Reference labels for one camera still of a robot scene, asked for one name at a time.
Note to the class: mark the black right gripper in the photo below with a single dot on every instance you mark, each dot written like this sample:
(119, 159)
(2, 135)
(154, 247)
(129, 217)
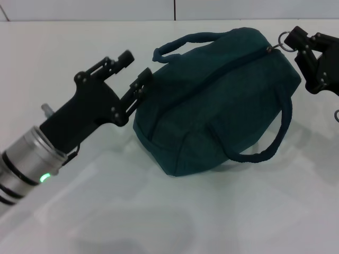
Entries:
(331, 68)

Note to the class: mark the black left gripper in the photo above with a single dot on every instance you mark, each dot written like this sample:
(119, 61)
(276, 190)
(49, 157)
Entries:
(87, 111)

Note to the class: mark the dark blue insulated lunch bag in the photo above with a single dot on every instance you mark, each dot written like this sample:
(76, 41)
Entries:
(212, 105)

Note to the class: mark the silver cylindrical plug stub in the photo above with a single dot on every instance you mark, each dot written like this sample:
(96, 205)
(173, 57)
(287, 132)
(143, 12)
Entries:
(47, 110)

